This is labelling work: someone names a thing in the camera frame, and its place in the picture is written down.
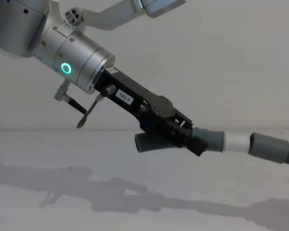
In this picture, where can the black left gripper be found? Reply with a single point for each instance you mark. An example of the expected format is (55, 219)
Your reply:
(125, 90)

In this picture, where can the white connector tube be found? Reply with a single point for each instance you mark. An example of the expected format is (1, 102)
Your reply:
(236, 142)

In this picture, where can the plain pale wall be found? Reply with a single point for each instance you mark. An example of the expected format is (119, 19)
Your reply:
(219, 60)

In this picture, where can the white table cloth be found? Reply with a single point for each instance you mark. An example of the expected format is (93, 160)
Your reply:
(110, 204)

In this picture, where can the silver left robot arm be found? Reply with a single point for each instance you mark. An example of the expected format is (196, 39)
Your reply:
(82, 57)

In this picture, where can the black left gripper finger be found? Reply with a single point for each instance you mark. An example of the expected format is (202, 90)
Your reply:
(195, 145)

